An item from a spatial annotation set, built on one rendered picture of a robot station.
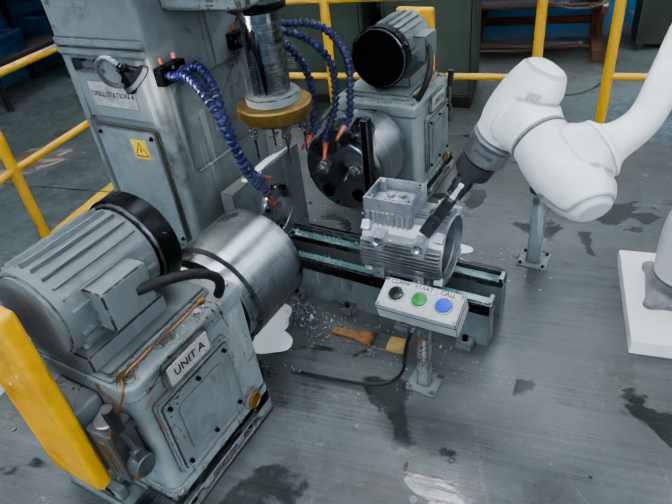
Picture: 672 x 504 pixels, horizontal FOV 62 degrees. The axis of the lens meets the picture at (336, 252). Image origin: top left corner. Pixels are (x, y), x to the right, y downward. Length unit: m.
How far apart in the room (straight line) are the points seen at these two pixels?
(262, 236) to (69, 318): 0.47
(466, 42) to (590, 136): 3.61
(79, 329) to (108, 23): 0.71
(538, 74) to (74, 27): 1.00
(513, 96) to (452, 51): 3.57
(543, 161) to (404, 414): 0.62
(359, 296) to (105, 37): 0.85
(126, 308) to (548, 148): 0.71
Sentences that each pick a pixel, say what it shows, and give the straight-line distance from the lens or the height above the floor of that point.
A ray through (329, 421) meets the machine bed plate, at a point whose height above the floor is 0.80.
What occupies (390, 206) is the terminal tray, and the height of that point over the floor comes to 1.13.
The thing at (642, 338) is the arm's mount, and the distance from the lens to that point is 1.46.
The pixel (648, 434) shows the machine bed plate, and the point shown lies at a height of 0.80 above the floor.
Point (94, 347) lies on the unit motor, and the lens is 0.98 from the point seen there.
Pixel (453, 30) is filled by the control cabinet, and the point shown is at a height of 0.61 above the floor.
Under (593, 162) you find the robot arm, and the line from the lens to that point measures 0.95.
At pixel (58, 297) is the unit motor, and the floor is 1.32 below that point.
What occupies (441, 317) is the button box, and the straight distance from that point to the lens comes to 1.10.
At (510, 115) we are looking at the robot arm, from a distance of 1.02.
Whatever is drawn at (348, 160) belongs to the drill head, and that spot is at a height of 1.08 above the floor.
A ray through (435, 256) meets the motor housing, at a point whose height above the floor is 1.04.
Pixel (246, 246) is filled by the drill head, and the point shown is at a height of 1.15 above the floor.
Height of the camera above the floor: 1.81
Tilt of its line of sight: 36 degrees down
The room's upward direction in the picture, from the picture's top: 7 degrees counter-clockwise
